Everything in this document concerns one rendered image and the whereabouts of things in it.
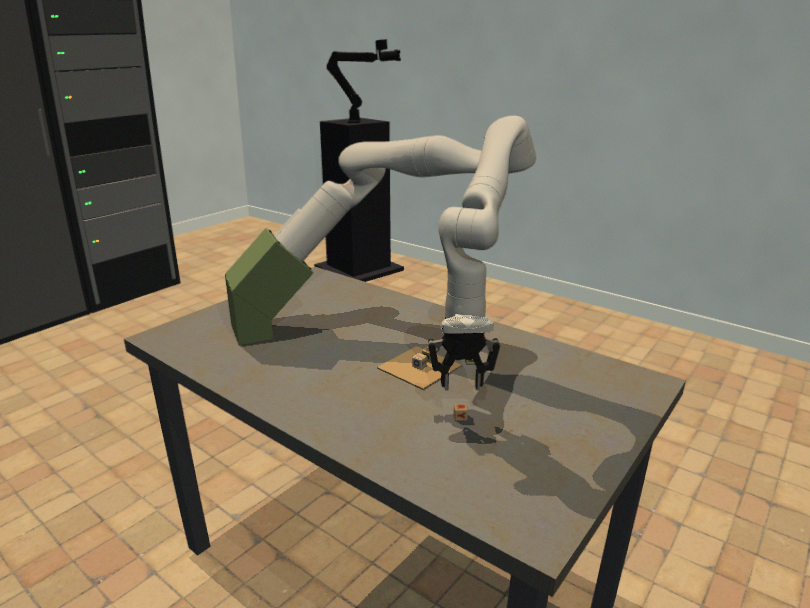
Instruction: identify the tan flat mat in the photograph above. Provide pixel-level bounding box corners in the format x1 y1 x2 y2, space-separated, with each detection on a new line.
377 346 462 390

